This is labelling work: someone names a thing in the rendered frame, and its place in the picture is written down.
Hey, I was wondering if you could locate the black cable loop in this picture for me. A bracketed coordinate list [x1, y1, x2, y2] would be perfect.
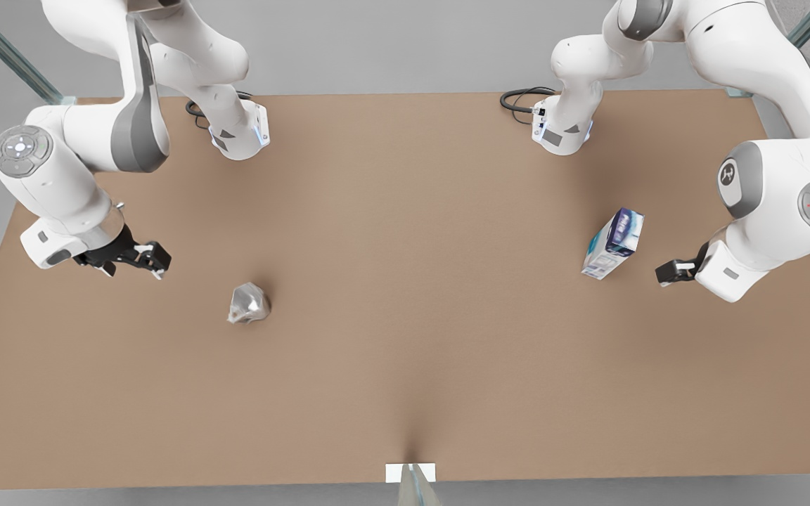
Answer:
[499, 86, 558, 127]
[185, 91, 255, 131]

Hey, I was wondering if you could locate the crumpled silver foil bag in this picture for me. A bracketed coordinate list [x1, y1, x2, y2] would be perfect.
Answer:
[227, 282, 272, 325]

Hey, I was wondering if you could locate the blue and white carton box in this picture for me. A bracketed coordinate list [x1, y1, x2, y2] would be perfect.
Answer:
[581, 207, 645, 281]

